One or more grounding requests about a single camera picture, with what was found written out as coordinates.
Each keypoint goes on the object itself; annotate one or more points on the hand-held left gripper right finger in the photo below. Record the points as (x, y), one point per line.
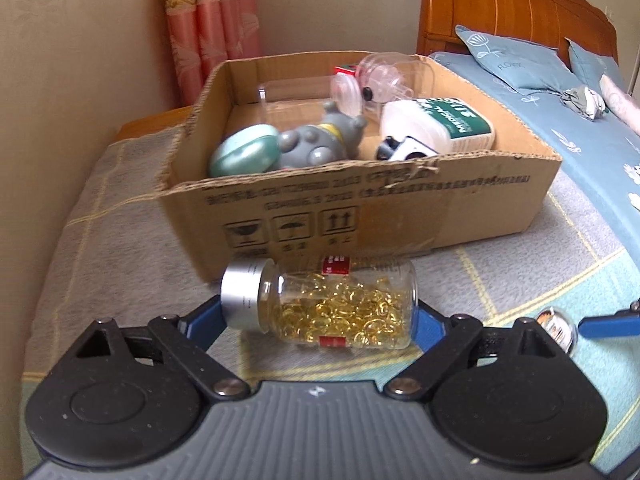
(429, 322)

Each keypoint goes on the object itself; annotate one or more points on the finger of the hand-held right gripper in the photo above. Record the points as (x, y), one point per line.
(605, 326)

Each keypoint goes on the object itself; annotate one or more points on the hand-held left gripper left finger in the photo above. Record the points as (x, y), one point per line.
(207, 317)

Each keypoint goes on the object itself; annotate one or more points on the clear round plastic container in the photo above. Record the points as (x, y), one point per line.
(555, 327)

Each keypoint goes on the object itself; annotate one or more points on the jar of gold capsules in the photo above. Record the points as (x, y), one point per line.
(340, 310)

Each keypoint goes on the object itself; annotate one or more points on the cardboard box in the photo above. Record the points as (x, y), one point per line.
(400, 195)

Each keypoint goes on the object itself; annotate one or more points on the teal oval case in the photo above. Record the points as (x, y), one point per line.
(240, 152)

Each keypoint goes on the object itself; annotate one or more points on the white translucent plastic bottle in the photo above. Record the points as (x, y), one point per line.
(450, 125)

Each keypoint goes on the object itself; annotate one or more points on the grey toy cat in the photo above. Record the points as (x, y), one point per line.
(310, 145)

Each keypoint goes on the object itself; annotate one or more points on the grey green checked blanket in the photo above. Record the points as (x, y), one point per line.
(100, 260)

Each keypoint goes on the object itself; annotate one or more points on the blue bedsheet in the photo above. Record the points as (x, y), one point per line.
(590, 160)

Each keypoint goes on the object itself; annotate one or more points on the rolled white pink blanket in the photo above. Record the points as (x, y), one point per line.
(622, 102)

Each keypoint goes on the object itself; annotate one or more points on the crumpled grey cloth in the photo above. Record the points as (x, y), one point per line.
(582, 102)

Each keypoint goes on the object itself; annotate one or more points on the clear plastic jar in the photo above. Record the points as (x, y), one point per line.
(295, 97)

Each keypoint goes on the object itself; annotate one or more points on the small blue pillow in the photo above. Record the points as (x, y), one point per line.
(590, 65)

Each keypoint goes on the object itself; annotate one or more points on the red toy car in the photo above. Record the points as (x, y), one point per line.
(342, 70)

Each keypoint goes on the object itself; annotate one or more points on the large blue pillow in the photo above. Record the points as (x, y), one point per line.
(515, 65)

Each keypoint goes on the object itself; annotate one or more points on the pink curtain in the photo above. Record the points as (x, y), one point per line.
(200, 25)

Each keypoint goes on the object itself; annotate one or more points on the wooden headboard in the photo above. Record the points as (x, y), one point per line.
(500, 0)

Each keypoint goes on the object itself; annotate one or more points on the wooden bed frame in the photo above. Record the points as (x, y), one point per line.
(150, 125)

